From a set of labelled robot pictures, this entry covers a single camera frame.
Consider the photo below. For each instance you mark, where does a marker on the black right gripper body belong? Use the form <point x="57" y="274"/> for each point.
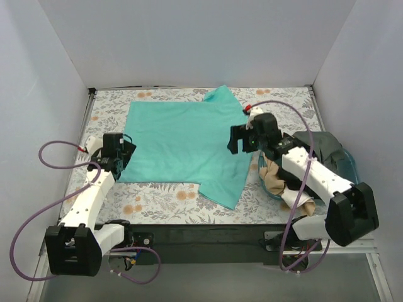
<point x="238" y="139"/>

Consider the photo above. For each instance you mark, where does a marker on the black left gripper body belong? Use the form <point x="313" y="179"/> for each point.
<point x="126" y="151"/>

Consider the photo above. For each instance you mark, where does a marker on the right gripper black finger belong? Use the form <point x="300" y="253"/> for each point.
<point x="246" y="146"/>
<point x="237" y="133"/>

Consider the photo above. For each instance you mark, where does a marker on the teal t shirt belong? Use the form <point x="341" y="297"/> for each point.
<point x="187" y="142"/>

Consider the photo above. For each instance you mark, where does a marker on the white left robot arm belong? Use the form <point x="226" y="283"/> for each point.
<point x="74" y="246"/>

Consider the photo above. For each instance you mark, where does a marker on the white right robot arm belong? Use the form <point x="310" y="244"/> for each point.
<point x="351" y="209"/>

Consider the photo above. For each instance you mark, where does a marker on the floral patterned table cover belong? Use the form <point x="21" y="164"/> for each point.
<point x="160" y="203"/>

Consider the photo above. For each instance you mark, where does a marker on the black t shirt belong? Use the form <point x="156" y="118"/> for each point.
<point x="294" y="183"/>

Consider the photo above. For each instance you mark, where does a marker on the grey t shirt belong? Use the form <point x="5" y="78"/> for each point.
<point x="327" y="149"/>

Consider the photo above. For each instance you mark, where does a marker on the white t shirt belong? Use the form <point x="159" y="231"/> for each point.
<point x="290" y="196"/>

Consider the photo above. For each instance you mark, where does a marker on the clear blue plastic basket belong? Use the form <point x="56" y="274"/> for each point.
<point x="346" y="170"/>

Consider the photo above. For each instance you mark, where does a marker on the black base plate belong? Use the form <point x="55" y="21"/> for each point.
<point x="210" y="244"/>

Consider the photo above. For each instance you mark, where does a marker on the aluminium front rail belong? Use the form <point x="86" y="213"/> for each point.
<point x="364" y="246"/>

